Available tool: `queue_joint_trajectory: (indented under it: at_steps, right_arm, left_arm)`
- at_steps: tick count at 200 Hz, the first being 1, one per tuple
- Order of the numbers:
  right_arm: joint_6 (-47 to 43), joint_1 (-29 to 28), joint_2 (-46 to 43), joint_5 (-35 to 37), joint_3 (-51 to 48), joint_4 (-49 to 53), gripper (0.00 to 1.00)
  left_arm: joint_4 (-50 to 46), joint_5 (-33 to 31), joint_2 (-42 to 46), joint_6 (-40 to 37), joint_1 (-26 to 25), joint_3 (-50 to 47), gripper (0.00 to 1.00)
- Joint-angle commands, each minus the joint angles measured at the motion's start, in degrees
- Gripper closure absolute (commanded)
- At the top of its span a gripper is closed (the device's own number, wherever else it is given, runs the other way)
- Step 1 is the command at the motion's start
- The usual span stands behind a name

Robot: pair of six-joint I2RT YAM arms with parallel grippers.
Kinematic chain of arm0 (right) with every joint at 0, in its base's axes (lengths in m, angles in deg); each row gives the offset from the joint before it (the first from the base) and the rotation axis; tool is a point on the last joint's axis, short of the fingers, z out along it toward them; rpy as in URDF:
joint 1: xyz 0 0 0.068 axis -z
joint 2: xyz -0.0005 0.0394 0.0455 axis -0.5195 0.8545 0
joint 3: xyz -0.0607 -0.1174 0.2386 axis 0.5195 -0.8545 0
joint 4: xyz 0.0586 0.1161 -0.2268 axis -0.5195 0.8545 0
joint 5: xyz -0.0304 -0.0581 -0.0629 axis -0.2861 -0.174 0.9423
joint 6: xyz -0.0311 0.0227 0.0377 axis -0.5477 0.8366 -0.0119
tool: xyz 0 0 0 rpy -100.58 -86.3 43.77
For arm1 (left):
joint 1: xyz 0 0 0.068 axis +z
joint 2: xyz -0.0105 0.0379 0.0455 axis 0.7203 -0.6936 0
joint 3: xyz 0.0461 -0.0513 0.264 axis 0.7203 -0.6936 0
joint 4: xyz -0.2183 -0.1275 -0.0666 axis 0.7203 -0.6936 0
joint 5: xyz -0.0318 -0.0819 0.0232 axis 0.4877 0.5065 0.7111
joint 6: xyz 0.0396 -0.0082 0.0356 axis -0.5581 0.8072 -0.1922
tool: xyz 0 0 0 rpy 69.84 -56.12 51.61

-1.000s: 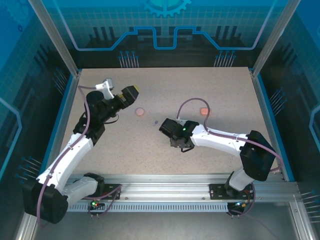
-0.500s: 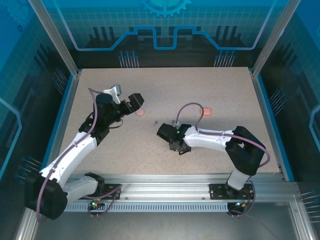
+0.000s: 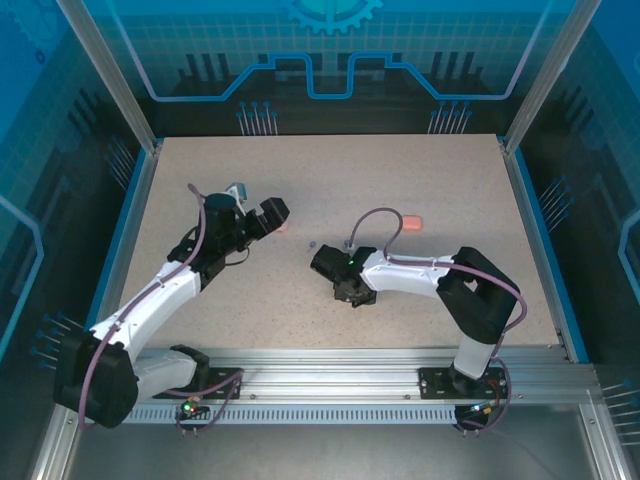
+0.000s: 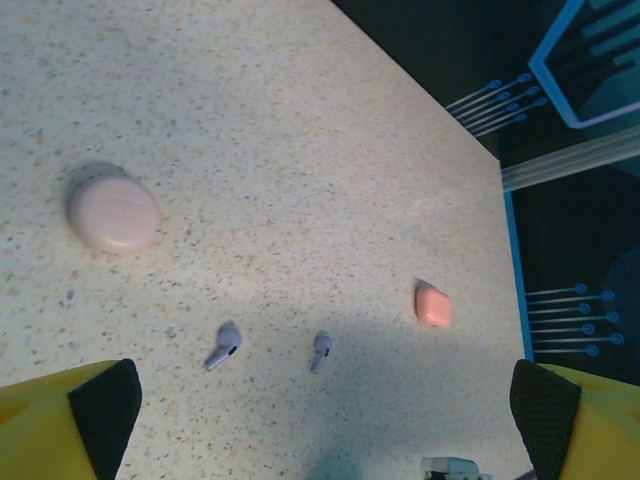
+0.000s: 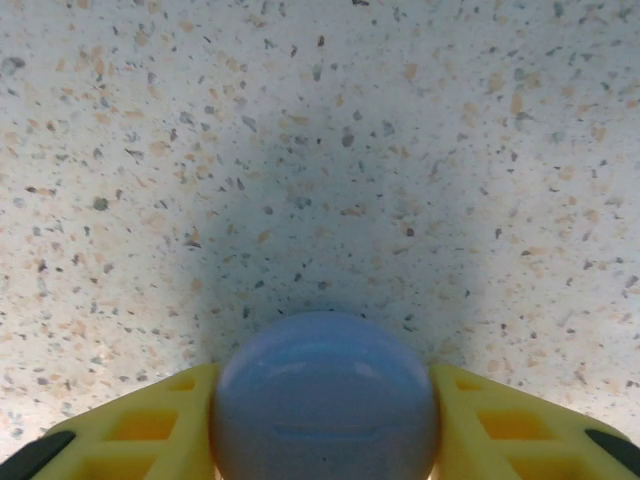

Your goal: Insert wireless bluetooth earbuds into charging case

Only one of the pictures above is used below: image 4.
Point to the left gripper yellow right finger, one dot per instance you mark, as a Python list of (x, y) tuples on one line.
[(590, 435)]

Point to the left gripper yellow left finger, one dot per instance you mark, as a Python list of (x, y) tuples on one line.
[(50, 430)]

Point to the purple earbud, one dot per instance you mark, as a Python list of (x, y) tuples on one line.
[(222, 347), (321, 352)]

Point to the coral square earbud case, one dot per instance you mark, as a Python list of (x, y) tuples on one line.
[(433, 307)]

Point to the pale pink round earbud case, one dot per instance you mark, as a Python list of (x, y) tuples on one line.
[(115, 215)]

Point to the right aluminium frame post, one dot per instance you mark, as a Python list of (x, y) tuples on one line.
[(565, 160)]

